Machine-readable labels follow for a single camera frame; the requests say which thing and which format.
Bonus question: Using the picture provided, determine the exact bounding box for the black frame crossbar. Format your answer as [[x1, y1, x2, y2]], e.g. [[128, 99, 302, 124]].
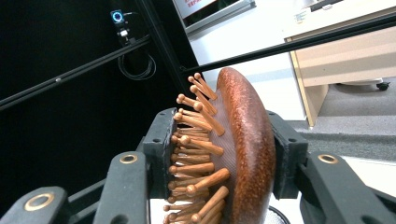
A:
[[181, 12, 396, 76]]

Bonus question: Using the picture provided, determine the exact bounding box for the light wooden desk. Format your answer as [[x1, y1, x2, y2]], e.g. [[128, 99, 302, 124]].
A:
[[283, 6, 396, 128]]

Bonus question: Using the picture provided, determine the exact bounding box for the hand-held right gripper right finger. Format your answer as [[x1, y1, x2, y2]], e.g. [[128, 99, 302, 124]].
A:
[[265, 110, 309, 201]]

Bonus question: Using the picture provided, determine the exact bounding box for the black curtain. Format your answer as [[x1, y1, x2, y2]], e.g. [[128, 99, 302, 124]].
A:
[[0, 0, 188, 218]]

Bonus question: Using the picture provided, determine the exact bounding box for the brown wooden hairbrush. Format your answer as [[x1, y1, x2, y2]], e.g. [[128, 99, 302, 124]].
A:
[[162, 66, 278, 224]]

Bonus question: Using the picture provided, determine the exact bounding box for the black chair caster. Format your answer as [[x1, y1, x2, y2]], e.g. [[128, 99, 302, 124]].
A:
[[375, 80, 391, 92]]

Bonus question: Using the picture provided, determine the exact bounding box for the coiled black cable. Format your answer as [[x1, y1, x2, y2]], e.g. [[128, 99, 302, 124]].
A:
[[116, 52, 158, 82]]

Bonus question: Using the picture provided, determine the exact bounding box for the small camera with blue ring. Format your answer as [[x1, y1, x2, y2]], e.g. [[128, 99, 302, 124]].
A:
[[109, 8, 138, 46]]

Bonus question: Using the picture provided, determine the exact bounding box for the white cabinet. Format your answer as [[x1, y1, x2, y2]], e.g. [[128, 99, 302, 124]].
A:
[[186, 0, 307, 121]]

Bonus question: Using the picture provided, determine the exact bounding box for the black frame side bar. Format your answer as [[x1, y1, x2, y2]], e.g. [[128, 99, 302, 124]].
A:
[[0, 35, 152, 112]]

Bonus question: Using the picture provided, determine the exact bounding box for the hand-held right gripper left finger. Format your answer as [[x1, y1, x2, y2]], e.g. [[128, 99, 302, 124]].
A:
[[141, 106, 179, 200]]

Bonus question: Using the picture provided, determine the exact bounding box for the grey framed monitor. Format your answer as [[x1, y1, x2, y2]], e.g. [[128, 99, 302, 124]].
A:
[[172, 0, 257, 35]]

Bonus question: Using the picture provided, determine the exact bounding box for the black frame post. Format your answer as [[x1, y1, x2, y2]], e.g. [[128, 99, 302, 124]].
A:
[[134, 0, 191, 96]]

